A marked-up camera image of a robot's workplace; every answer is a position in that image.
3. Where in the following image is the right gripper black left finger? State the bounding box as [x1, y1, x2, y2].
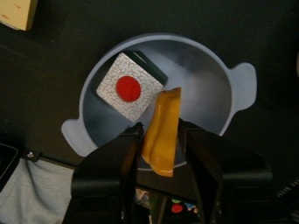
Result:
[61, 122, 145, 224]

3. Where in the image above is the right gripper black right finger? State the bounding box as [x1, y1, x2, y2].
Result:
[176, 117, 276, 224]

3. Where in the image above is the colourful dotted toy box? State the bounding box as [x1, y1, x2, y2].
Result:
[133, 188, 201, 224]

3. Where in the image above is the grey cloth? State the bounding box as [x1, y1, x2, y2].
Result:
[0, 158, 77, 224]

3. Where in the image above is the black flat device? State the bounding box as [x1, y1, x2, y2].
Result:
[0, 143, 21, 192]

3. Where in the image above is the white crackle box red dot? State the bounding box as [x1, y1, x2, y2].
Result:
[95, 50, 169, 123]

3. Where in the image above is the black coiled cable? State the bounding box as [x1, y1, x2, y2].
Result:
[274, 178, 299, 200]

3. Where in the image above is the metal bracket with screw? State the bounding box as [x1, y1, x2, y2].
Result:
[21, 150, 43, 163]

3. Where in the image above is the blue-grey bowl with handles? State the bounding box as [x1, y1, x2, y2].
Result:
[60, 32, 258, 172]

